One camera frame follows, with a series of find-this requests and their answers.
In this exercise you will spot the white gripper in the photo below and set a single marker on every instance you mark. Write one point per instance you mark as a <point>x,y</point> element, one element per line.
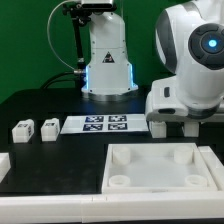
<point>162,104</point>

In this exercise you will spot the white square tabletop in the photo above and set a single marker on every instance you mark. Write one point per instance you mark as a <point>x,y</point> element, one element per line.
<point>154,168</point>

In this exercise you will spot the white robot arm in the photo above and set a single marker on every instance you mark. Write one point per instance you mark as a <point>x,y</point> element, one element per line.
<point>190,44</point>

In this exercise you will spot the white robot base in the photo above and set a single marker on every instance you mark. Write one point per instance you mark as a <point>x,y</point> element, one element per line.
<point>109,74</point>

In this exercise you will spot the white marker sheet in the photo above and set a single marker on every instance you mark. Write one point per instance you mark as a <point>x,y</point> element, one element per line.
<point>105,124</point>

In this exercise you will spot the white right fence piece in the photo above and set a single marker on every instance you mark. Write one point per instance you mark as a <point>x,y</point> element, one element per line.
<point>214,165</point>

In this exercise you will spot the white fence piece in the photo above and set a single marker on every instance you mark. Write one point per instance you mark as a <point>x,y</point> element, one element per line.
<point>4,165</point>
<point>214,165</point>

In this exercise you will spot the white left fence piece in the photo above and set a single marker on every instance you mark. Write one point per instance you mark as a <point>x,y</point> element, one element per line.
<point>4,165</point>

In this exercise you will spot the white front fence rail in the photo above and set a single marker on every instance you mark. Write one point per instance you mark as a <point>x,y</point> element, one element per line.
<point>112,207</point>

